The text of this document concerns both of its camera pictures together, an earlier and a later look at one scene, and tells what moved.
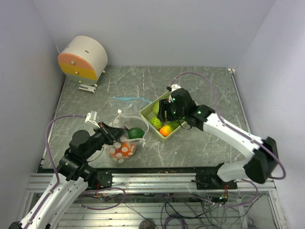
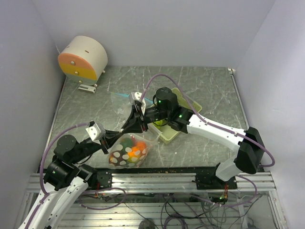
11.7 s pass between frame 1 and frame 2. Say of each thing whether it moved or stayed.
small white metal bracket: stayed
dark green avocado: moved
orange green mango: moved
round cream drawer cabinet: stayed
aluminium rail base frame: stayed
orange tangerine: moved
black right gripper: moved
